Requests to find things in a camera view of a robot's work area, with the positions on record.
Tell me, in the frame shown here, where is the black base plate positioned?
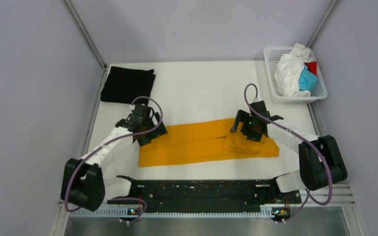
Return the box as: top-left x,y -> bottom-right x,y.
108,179 -> 302,213

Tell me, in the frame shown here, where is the orange t shirt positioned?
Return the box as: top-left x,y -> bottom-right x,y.
138,118 -> 280,167

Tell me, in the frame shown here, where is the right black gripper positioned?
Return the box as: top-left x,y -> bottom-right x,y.
231,109 -> 263,142

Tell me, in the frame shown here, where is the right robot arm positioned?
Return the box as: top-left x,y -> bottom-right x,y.
230,101 -> 347,206

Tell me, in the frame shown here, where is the white t shirt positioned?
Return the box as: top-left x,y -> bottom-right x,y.
274,43 -> 314,97

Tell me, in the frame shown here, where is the white plastic basket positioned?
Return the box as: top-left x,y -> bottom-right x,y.
263,46 -> 328,104

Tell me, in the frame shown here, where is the red t shirt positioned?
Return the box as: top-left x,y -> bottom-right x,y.
305,61 -> 317,76

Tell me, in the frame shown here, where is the folded black t shirt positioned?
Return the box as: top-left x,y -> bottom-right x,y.
100,66 -> 156,105

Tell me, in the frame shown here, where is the light blue t shirt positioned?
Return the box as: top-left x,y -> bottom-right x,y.
298,65 -> 318,92

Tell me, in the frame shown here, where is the aluminium frame rail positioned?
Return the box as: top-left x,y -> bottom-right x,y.
309,184 -> 355,206

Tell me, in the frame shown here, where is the white slotted cable duct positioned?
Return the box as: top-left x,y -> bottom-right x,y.
70,205 -> 287,218

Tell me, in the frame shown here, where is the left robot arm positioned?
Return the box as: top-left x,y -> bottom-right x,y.
61,104 -> 167,212

